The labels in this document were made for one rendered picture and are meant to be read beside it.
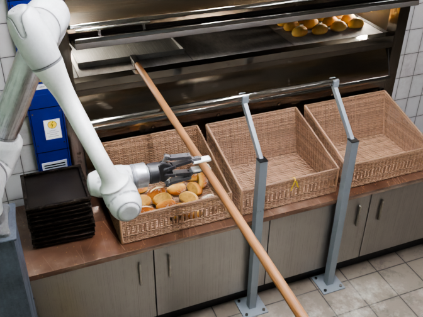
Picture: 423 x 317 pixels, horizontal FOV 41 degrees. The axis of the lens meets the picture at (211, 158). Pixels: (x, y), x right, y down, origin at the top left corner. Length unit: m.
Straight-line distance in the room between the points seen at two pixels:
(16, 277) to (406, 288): 2.13
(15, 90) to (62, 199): 0.72
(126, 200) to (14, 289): 0.70
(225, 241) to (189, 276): 0.25
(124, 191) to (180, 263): 1.03
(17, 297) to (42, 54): 0.99
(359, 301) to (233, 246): 0.83
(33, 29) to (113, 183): 0.52
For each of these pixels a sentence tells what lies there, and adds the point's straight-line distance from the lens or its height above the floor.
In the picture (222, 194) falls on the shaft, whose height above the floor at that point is 1.20.
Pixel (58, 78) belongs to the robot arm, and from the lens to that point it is 1.80.
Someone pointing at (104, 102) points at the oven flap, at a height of 1.05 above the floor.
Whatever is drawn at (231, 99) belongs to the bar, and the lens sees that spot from 2.56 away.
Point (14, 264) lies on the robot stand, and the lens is 2.21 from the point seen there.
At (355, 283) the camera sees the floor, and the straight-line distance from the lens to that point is 3.38.
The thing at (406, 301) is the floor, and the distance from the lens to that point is 3.37.
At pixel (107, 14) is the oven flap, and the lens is 2.62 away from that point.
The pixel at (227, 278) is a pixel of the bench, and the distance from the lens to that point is 2.98.
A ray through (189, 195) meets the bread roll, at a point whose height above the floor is 0.64.
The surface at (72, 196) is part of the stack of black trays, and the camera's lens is 2.60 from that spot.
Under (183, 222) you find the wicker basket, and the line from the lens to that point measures 2.69.
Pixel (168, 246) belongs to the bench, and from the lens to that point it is 2.67.
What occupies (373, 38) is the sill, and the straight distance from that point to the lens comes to 3.35.
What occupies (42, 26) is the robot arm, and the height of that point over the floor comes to 1.75.
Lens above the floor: 2.34
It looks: 33 degrees down
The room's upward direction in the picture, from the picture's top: 1 degrees clockwise
